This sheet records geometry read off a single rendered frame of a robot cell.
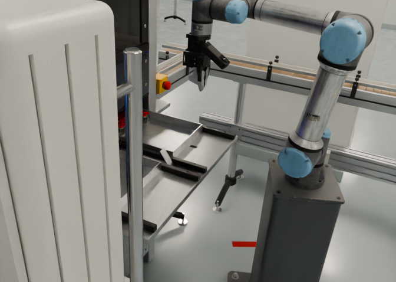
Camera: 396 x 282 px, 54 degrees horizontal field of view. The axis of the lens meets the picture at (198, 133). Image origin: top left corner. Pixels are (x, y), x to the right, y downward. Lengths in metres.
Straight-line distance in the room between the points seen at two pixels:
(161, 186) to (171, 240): 1.12
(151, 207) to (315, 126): 0.57
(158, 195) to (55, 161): 0.83
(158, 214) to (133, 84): 0.69
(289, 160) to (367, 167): 1.12
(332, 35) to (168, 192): 0.67
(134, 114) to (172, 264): 1.75
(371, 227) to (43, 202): 2.51
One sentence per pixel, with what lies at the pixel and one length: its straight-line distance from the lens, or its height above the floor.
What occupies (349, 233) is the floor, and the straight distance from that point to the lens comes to 2.69.
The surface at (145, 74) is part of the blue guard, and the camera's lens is 1.64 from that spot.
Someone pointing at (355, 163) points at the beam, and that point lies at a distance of 2.40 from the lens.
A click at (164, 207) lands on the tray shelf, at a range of 1.20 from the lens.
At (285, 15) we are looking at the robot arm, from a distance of 1.38.
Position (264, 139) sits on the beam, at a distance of 2.44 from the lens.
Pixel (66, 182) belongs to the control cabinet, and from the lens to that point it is 0.46.
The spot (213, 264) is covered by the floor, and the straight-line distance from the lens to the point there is 2.27.
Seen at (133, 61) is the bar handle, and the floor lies 1.47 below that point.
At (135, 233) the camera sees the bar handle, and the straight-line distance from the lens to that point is 0.68.
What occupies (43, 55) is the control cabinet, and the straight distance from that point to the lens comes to 0.39.
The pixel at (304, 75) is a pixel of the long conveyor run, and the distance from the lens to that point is 2.31.
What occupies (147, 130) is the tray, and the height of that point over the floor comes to 0.88.
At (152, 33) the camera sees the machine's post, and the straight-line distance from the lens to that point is 1.63.
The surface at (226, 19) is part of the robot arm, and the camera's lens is 1.33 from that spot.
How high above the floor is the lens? 1.63
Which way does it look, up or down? 28 degrees down
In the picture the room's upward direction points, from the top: 4 degrees clockwise
